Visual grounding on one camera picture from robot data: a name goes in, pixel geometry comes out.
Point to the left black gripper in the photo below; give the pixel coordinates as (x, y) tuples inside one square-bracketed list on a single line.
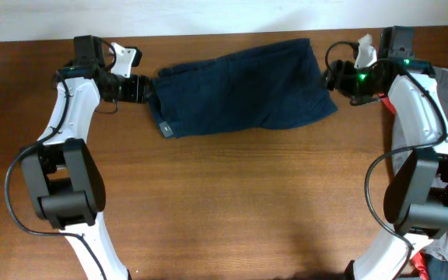
[(137, 89)]

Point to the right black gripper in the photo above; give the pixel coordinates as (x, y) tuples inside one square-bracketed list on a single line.
[(340, 79)]

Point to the navy blue shorts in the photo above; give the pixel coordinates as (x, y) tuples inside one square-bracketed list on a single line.
[(275, 86)]

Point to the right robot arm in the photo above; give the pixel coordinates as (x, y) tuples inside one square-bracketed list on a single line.
[(416, 201)]

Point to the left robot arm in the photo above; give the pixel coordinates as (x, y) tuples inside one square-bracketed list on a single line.
[(64, 183)]

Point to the red cloth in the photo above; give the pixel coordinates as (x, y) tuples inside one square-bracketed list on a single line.
[(416, 267)]

